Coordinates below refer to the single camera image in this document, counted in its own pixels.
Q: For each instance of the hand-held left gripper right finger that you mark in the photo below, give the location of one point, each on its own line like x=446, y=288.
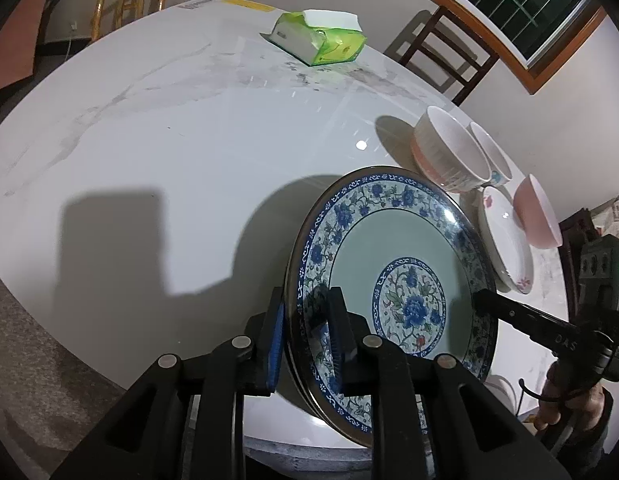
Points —
x=339, y=355

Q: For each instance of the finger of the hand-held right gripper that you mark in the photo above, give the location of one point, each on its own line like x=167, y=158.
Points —
x=529, y=320

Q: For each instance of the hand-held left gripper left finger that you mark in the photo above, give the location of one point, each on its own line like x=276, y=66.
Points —
x=274, y=350

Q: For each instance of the blue floral plate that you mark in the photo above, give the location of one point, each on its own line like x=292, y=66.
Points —
x=389, y=245

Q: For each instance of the white ribbed bowl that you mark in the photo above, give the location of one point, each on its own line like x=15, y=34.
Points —
x=454, y=145

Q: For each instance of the person's right forearm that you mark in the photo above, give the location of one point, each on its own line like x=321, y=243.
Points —
x=597, y=442

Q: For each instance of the person's right hand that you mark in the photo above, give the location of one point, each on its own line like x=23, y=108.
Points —
x=559, y=405

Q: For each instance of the stack of newspapers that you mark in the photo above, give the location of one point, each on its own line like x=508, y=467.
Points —
x=617, y=217

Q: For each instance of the white pink floral plate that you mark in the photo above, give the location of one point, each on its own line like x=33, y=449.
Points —
x=504, y=230

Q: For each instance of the pink bowl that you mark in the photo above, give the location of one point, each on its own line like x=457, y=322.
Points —
x=532, y=215

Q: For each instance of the white printed bowl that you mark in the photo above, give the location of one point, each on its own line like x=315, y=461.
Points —
x=497, y=160

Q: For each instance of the green tissue pack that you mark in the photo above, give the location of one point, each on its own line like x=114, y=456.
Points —
x=334, y=45

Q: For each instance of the yellow table sticker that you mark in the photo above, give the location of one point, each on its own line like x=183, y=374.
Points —
x=249, y=7

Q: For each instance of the bamboo chair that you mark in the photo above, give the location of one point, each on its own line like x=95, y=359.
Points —
x=102, y=10

